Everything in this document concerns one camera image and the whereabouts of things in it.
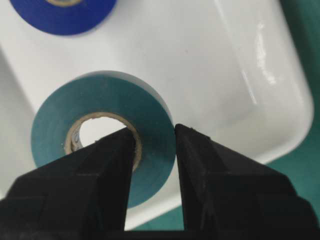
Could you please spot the white plastic tray case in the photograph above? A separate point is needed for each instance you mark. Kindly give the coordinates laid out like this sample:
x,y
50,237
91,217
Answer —
x,y
178,47

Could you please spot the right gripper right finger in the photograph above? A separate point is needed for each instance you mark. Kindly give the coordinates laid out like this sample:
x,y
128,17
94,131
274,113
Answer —
x,y
228,196

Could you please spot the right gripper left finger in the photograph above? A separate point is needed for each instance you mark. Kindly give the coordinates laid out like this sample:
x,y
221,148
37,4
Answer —
x,y
81,196

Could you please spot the blue tape roll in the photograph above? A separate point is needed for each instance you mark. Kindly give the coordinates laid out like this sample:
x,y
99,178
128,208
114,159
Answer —
x,y
63,17

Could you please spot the green tape roll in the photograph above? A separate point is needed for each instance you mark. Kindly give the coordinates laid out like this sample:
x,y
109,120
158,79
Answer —
x,y
116,95

